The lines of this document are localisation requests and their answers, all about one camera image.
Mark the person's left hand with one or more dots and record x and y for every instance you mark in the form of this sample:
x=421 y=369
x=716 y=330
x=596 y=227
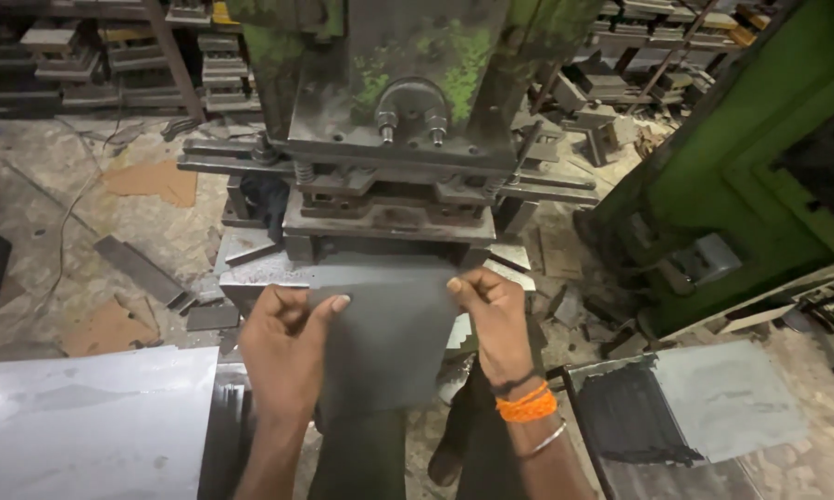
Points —
x=281 y=347

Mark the person's right hand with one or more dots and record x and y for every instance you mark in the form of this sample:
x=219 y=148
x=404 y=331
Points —
x=497 y=326

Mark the black thread wristband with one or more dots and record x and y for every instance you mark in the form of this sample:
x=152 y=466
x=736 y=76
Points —
x=512 y=382

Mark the small dark metal plate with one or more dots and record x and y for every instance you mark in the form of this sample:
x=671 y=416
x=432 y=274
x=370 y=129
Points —
x=212 y=317

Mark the orange thread wristband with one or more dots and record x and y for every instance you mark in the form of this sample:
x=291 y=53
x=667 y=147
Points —
x=526 y=405

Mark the stack of cut metal plates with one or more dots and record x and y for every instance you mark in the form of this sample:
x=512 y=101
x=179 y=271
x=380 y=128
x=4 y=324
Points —
x=228 y=434

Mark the silver bangle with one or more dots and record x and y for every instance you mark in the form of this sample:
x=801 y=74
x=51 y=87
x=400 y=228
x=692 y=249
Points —
x=545 y=441

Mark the person's dark trousers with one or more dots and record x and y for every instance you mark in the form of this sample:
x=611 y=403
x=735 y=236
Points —
x=417 y=451

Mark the dark metal strip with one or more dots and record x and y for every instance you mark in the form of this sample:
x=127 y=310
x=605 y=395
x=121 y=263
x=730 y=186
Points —
x=142 y=271

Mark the stack of dark metal sheets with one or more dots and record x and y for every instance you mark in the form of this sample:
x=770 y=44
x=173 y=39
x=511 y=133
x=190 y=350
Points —
x=632 y=416

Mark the brown cardboard piece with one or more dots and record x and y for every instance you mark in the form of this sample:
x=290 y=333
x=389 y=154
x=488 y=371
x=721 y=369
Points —
x=110 y=326
x=153 y=182

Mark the large shiny metal sheet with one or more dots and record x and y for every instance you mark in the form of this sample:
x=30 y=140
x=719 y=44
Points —
x=90 y=423

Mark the green power press machine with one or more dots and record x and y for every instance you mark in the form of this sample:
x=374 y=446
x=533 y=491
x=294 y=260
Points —
x=396 y=139

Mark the light grey metal sheet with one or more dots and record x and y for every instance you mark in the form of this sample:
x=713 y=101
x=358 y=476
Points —
x=729 y=399

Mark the metal rack with dies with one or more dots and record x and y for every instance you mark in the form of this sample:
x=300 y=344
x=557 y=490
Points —
x=76 y=55
x=660 y=41

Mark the green machine frame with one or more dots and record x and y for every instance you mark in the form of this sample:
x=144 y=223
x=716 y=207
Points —
x=736 y=173

